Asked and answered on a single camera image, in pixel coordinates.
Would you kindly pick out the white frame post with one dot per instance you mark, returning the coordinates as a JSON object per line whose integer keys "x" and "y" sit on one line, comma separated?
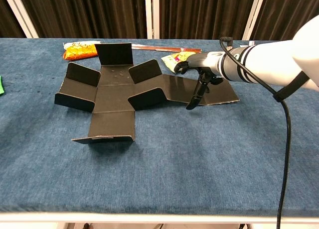
{"x": 152, "y": 15}
{"x": 254, "y": 15}
{"x": 21, "y": 15}

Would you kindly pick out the black cardboard folding box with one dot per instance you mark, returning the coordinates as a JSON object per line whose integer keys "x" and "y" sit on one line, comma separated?
{"x": 112, "y": 97}

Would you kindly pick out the blue table mat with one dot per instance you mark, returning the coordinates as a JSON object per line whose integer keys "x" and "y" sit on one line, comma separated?
{"x": 174, "y": 164}

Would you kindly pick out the yellow green snack packet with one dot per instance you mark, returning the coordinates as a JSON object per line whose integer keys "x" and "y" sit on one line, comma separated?
{"x": 172, "y": 59}

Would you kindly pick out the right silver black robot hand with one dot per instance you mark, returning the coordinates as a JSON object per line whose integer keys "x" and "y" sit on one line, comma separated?
{"x": 204, "y": 61}

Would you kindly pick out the wrapped red brown chopsticks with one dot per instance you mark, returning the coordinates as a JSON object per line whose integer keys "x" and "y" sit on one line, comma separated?
{"x": 164, "y": 48}

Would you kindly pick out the orange snack packet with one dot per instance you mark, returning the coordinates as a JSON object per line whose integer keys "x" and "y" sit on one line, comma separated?
{"x": 79, "y": 51}

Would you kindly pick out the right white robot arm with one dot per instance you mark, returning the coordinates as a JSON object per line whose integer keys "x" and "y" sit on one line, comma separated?
{"x": 261, "y": 57}

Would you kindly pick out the green sachet packet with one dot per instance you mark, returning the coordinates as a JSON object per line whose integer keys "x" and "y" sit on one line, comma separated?
{"x": 1, "y": 85}

